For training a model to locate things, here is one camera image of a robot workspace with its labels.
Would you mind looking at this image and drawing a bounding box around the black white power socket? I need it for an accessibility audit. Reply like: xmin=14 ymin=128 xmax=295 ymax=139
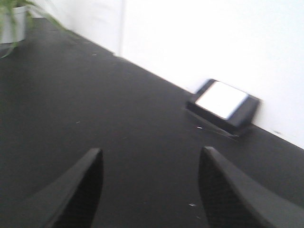
xmin=186 ymin=79 xmax=261 ymax=136

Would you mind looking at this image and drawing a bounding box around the potted green plant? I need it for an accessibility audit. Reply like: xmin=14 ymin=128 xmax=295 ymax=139
xmin=0 ymin=0 xmax=73 ymax=58

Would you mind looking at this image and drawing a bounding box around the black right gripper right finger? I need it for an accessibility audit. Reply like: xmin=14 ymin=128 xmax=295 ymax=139
xmin=198 ymin=146 xmax=304 ymax=228

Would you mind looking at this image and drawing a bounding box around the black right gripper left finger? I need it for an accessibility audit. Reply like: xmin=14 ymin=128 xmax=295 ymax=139
xmin=0 ymin=148 xmax=104 ymax=228

